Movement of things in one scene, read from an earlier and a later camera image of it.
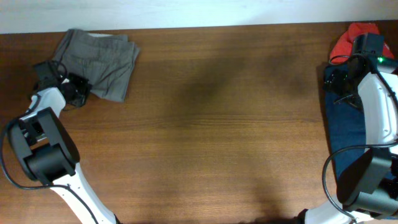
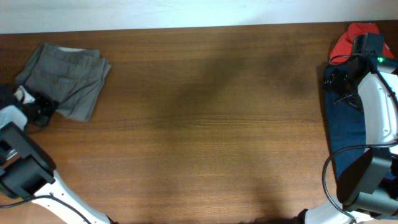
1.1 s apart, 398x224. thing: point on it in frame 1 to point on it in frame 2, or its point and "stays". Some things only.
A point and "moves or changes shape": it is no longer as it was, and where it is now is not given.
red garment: (342, 44) stays
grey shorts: (107, 61) moves or changes shape
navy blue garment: (346, 125) stays
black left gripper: (80, 90) to (43, 109)
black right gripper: (334, 83) stays
